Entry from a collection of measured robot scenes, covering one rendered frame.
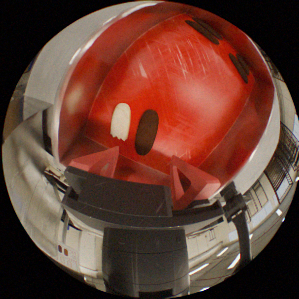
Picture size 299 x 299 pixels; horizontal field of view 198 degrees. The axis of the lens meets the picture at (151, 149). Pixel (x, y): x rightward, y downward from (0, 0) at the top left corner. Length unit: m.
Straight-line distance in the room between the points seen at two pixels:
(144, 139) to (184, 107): 0.10
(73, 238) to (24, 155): 3.94
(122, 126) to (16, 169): 0.29
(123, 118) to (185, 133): 0.13
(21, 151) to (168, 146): 0.36
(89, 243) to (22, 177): 3.54
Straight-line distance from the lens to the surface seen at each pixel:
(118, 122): 0.18
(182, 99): 0.19
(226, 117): 0.26
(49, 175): 0.41
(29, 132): 0.28
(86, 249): 3.79
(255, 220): 7.75
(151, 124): 0.18
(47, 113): 0.34
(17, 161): 0.28
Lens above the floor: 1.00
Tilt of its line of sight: 57 degrees down
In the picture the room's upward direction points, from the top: 175 degrees clockwise
